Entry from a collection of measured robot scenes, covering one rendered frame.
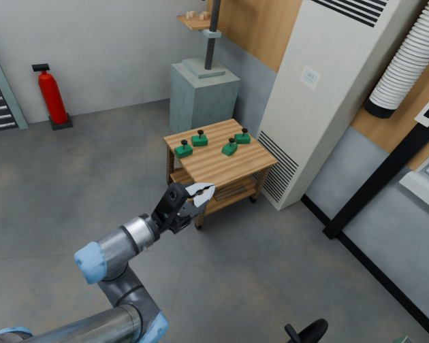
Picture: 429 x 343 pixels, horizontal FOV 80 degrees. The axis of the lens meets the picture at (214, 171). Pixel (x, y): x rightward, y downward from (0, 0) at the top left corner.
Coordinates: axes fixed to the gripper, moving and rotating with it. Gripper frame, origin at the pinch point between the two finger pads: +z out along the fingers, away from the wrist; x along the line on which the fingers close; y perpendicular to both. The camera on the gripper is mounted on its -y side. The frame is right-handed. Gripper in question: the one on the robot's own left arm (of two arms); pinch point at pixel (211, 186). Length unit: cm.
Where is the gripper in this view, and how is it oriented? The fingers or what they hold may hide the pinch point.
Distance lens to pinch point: 69.2
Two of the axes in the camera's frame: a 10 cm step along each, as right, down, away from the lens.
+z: 7.2, -4.2, 5.5
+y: -2.4, 5.9, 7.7
